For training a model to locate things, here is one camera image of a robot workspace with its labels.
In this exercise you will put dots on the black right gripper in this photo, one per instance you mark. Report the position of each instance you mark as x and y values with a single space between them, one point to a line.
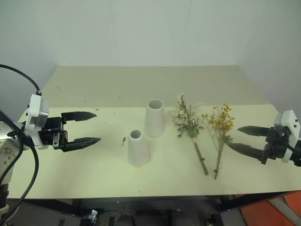
276 146

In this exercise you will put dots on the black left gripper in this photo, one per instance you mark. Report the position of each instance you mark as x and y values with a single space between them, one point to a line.
50 131

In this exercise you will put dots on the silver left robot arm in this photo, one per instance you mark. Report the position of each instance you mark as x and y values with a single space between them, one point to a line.
5 155

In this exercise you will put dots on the short faceted white vase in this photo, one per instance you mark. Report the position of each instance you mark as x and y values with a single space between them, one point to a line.
138 150

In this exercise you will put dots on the tall round white vase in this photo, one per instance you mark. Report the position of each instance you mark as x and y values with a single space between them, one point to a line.
154 120

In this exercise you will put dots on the yellow dried flower bouquet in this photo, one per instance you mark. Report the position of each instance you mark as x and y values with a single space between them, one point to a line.
222 122

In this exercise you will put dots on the small dark plant fragment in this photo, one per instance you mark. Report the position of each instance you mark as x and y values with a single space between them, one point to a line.
123 140

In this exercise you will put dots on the white dried flower bouquet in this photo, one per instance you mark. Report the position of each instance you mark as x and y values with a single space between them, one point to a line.
188 117

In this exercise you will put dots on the orange panel with grey strip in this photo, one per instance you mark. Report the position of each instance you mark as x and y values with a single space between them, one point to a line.
258 214

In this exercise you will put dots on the small silver metal clamp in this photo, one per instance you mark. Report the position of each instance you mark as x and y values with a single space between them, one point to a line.
93 214

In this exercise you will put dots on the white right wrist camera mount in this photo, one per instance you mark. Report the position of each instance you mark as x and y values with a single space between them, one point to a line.
290 122

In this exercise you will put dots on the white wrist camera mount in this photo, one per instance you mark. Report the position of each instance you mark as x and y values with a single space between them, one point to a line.
290 122
34 110

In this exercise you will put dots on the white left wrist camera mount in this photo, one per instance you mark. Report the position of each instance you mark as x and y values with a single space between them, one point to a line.
34 110

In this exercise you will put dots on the black table frame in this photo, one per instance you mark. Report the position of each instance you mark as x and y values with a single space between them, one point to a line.
150 207

